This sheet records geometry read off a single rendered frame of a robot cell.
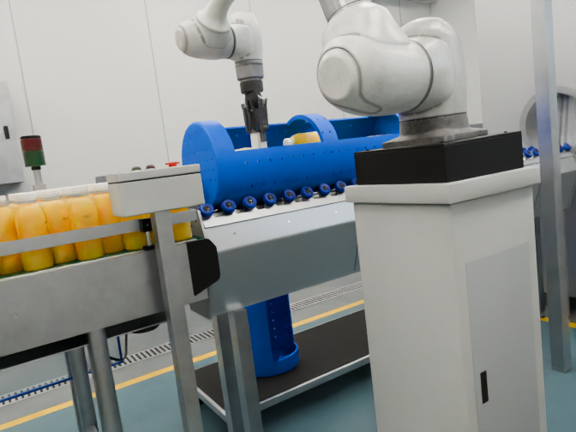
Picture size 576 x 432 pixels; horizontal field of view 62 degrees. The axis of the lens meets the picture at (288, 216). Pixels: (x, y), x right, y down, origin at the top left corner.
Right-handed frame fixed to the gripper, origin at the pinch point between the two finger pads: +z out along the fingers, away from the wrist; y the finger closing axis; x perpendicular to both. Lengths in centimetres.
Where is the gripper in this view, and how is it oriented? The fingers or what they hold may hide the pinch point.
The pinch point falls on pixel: (259, 143)
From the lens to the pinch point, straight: 161.4
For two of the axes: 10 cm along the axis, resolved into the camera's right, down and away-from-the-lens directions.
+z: 1.2, 9.8, 1.2
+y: -5.5, -0.4, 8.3
